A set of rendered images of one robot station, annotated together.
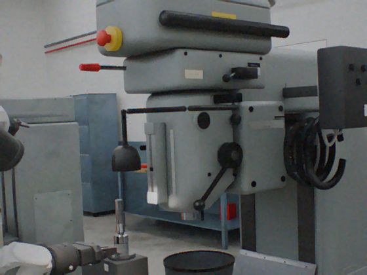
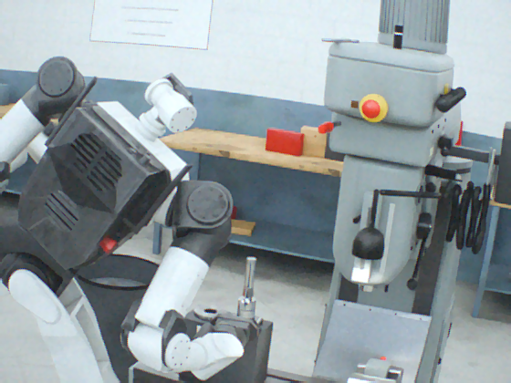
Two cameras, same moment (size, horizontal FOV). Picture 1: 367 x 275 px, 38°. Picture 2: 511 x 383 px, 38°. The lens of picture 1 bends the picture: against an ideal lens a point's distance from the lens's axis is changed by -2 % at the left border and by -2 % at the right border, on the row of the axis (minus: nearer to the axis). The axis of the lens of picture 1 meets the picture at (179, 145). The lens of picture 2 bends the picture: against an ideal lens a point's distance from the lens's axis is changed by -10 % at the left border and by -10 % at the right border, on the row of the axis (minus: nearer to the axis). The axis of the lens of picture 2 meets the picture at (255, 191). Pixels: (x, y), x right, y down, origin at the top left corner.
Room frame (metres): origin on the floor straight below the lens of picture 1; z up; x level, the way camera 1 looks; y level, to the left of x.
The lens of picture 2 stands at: (-0.02, 1.20, 1.95)
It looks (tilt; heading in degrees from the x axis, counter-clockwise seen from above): 13 degrees down; 330
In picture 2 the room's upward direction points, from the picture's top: 6 degrees clockwise
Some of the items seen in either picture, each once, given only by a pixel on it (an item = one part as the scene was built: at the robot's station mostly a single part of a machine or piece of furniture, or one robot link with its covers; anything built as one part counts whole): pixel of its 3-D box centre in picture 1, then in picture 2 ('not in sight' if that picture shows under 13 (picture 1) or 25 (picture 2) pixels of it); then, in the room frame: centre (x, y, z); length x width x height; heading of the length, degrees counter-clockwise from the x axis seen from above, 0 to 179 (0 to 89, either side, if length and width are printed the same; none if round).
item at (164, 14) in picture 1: (230, 25); (452, 98); (1.38, -0.14, 1.79); 0.45 x 0.04 x 0.04; 131
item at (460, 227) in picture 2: (305, 151); (461, 214); (1.49, -0.35, 1.45); 0.18 x 0.16 x 0.21; 131
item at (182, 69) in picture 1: (195, 73); (392, 130); (1.49, -0.05, 1.68); 0.34 x 0.24 x 0.10; 131
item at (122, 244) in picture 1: (120, 245); (245, 310); (1.68, 0.20, 1.16); 0.05 x 0.05 x 0.05
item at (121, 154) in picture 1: (125, 157); (369, 241); (1.30, 0.13, 1.47); 0.07 x 0.07 x 0.06
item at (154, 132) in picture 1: (156, 162); (368, 237); (1.39, 0.06, 1.44); 0.04 x 0.04 x 0.21; 41
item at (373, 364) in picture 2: not in sight; (376, 372); (1.41, -0.07, 1.05); 0.06 x 0.05 x 0.06; 41
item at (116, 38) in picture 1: (112, 38); (373, 108); (1.31, 0.15, 1.76); 0.06 x 0.02 x 0.06; 41
